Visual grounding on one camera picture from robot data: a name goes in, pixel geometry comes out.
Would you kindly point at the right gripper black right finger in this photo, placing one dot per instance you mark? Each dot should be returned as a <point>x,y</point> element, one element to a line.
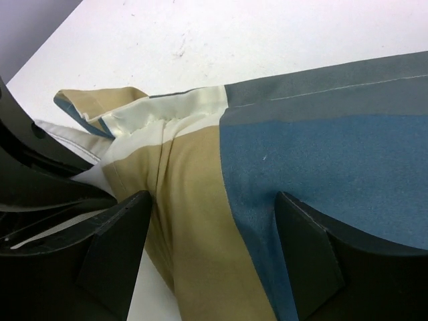
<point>338,272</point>

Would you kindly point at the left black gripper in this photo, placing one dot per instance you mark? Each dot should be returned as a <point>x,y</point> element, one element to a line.
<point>37,189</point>

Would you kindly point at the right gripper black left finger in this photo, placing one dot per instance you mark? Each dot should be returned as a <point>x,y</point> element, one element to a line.
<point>85,272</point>

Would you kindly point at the checked blue beige pillowcase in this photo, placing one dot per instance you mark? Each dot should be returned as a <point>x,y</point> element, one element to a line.
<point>349,140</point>

